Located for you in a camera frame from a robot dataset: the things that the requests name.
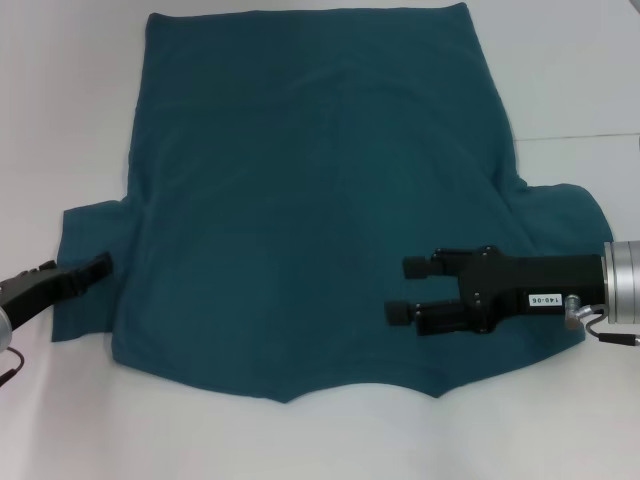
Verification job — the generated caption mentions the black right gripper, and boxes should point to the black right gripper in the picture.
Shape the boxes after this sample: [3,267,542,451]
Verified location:
[383,243,606,338]

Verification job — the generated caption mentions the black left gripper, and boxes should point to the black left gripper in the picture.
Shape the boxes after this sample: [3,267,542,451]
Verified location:
[0,251,113,332]

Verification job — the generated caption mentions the blue t-shirt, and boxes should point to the blue t-shirt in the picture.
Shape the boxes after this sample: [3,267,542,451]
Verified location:
[51,2,615,405]

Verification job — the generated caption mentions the thin left arm cable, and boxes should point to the thin left arm cable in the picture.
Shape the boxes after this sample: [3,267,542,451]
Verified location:
[0,348,27,387]

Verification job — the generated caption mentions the thin arm cable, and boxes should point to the thin arm cable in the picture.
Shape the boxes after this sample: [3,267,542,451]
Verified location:
[583,312,640,347]
[0,348,27,387]

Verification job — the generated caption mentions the silver elbow cable connector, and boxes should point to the silver elbow cable connector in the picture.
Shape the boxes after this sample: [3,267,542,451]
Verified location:
[563,293,601,331]

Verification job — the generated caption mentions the thin right arm cable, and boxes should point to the thin right arm cable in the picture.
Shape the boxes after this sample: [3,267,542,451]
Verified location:
[583,312,640,347]

